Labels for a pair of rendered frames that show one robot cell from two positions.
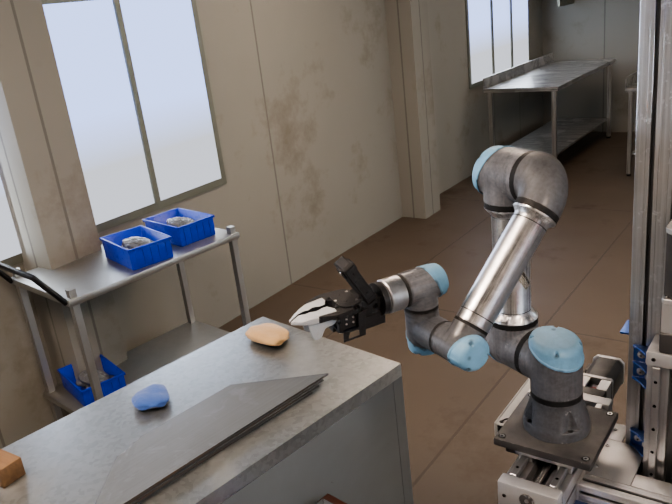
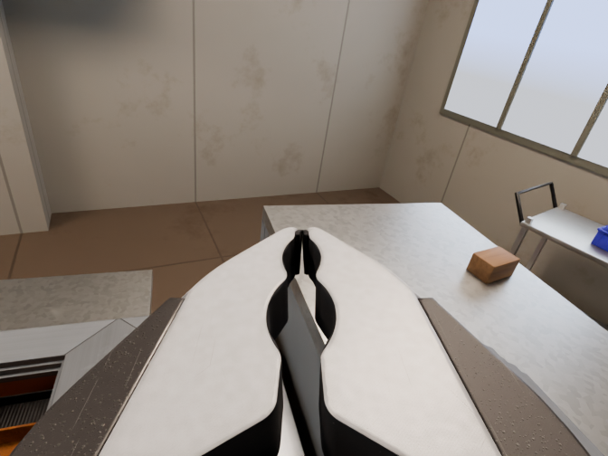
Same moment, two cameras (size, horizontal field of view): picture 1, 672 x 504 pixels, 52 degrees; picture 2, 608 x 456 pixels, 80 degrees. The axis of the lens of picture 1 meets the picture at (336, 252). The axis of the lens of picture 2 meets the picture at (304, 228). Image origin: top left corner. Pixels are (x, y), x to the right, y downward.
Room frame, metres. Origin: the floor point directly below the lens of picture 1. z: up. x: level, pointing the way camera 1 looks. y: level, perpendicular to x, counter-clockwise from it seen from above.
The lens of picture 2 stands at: (1.29, 0.00, 1.52)
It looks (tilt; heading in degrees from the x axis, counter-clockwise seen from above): 30 degrees down; 112
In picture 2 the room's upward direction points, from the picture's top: 9 degrees clockwise
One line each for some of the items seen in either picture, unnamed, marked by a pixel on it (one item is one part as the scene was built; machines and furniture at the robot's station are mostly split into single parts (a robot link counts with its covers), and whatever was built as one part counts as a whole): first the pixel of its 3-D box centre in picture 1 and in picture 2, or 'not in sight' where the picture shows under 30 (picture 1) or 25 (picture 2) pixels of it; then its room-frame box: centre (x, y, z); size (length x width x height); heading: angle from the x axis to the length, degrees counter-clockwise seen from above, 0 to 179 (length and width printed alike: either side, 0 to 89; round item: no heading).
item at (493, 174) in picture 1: (512, 261); not in sight; (1.50, -0.41, 1.41); 0.15 x 0.12 x 0.55; 27
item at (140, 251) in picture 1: (136, 326); not in sight; (3.34, 1.08, 0.55); 1.17 x 0.68 x 1.10; 141
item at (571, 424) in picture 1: (556, 406); not in sight; (1.38, -0.47, 1.09); 0.15 x 0.15 x 0.10
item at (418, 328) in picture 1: (427, 329); not in sight; (1.37, -0.18, 1.34); 0.11 x 0.08 x 0.11; 27
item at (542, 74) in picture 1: (554, 110); not in sight; (8.07, -2.72, 0.54); 2.15 x 0.80 x 1.08; 143
